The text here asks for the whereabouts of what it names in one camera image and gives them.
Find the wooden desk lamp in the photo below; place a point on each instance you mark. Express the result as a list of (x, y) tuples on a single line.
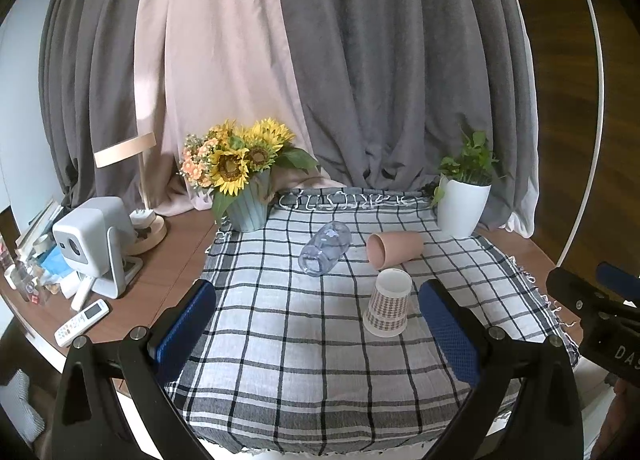
[(125, 150)]

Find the sunflower bouquet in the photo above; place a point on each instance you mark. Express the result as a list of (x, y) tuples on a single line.
[(235, 160)]

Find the grey curtain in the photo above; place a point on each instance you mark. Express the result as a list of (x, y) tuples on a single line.
[(400, 65), (95, 65)]

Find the slim white remote control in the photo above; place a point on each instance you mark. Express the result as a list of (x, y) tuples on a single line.
[(82, 292)]

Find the white charger plug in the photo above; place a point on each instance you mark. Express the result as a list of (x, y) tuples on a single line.
[(142, 217)]

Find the grey ribbed cushion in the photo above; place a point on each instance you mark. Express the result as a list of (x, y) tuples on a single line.
[(17, 407)]

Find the blue cloth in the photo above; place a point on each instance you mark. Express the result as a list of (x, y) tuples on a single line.
[(52, 262)]

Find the pink curtain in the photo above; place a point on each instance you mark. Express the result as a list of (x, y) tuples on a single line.
[(215, 50)]

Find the pink cup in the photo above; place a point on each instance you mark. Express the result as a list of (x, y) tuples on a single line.
[(395, 247)]

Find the white remote control with buttons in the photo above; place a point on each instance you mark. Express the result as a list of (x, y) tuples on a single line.
[(82, 322)]

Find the teal ribbed vase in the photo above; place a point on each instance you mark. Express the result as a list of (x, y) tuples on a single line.
[(249, 210)]

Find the small clear bottles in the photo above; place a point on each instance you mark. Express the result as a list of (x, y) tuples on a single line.
[(20, 282)]

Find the clear plastic cup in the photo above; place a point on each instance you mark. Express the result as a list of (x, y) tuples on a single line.
[(324, 247)]

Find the checked grey white tablecloth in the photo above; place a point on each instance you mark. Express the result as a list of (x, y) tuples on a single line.
[(300, 350)]

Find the patterned paper cup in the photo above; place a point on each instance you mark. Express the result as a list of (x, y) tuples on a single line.
[(389, 305)]

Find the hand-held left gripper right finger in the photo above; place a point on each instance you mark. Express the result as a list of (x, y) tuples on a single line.
[(450, 335)]

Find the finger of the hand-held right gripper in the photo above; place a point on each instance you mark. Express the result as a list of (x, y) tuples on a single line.
[(575, 290), (620, 277)]

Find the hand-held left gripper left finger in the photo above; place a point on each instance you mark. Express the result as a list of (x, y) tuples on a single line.
[(184, 332)]

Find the white plant pot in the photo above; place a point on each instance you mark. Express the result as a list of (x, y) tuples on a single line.
[(462, 210)]

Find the person's right forearm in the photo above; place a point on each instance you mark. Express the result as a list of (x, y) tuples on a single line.
[(622, 420)]

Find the white projector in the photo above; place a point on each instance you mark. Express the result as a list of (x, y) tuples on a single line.
[(95, 235)]

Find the white curved pole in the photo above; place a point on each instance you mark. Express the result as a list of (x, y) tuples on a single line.
[(597, 90)]

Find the green potted plant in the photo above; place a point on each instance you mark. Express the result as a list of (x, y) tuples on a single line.
[(470, 160)]

